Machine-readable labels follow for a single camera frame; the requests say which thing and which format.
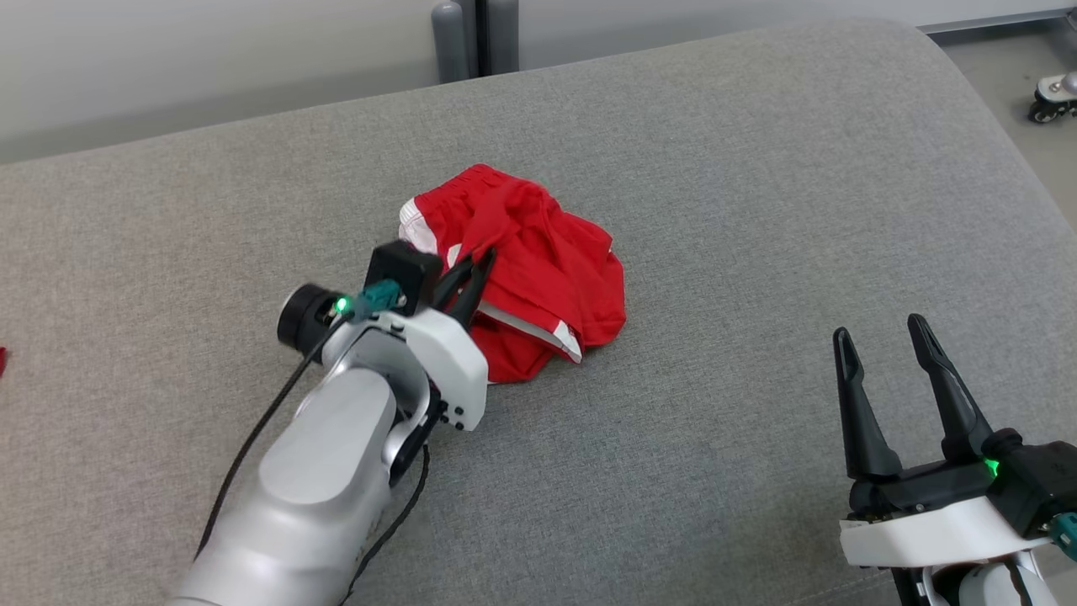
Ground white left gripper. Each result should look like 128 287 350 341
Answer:
324 247 497 432

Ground black caster wheel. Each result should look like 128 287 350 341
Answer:
1028 72 1077 125

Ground red shorts with white trim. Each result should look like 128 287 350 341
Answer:
398 163 628 385

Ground black cable with teal plug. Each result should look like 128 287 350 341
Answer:
194 282 401 563
1048 512 1077 561

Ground grey partition post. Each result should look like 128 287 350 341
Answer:
431 0 521 85

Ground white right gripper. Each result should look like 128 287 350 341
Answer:
833 314 1053 569

